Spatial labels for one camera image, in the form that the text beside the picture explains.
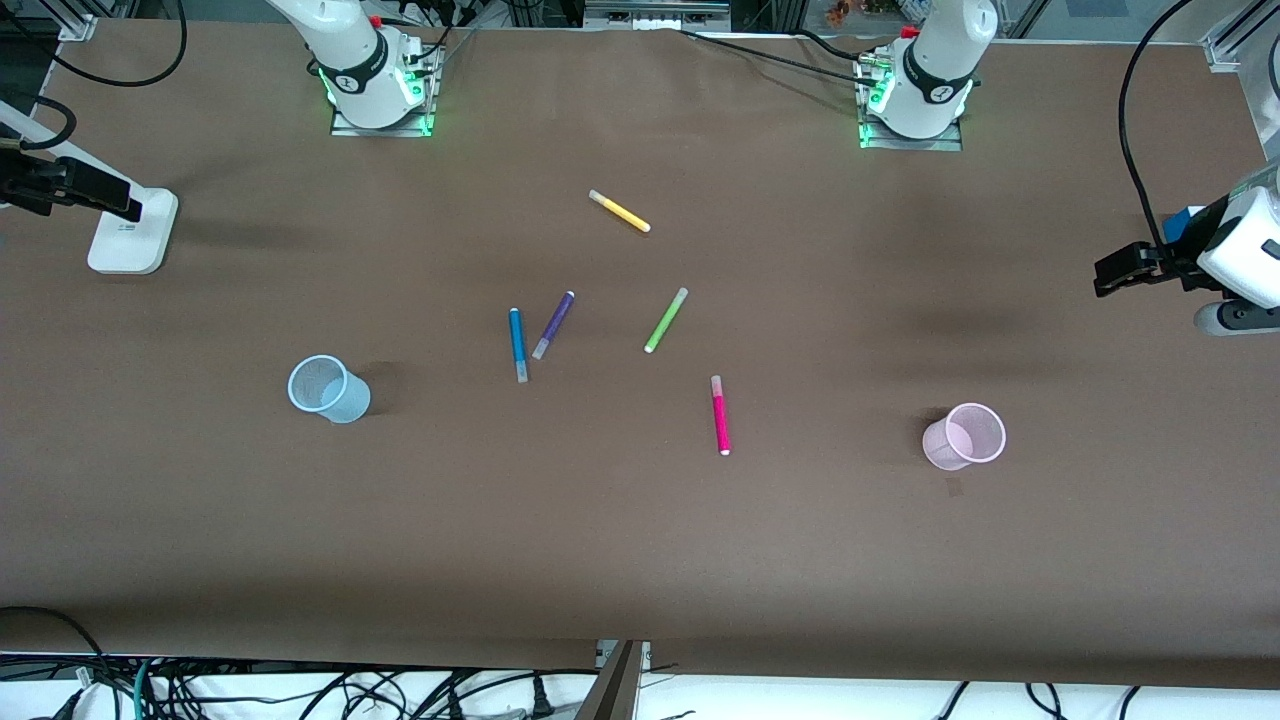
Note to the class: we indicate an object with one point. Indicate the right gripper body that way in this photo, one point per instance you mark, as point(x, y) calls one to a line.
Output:
point(42, 184)

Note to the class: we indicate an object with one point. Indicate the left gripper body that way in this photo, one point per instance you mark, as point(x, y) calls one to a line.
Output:
point(1172, 262)

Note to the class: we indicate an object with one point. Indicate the pink marker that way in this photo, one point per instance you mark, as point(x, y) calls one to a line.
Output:
point(721, 420)

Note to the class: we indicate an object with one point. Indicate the blue marker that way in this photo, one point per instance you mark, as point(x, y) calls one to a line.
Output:
point(518, 345)

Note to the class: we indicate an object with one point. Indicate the colourful puzzle cube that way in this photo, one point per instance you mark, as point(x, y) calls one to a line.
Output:
point(1183, 225)

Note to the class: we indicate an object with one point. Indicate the light pink plastic cup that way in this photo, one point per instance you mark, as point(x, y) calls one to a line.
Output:
point(965, 438)

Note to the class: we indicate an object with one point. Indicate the light blue plastic cup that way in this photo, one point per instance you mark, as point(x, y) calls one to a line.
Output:
point(335, 392)

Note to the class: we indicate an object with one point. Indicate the purple marker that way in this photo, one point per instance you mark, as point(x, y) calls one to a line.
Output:
point(553, 325)

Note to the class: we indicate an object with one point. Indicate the green marker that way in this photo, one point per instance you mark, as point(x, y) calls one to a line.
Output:
point(665, 320)

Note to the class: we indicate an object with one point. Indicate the yellow marker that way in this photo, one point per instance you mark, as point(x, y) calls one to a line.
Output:
point(620, 211)

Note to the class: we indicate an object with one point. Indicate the aluminium profile bar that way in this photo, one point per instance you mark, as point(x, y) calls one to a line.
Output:
point(655, 12)

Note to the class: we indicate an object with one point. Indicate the black power plug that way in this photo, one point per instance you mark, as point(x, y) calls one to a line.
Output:
point(541, 698)

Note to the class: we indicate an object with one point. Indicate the white camera stand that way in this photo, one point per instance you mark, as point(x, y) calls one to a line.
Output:
point(130, 235)

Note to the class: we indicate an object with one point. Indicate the aluminium frame corner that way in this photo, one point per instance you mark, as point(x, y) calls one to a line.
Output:
point(78, 20)
point(1240, 40)

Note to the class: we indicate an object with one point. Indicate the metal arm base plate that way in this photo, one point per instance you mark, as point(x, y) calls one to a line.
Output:
point(425, 105)
point(950, 142)

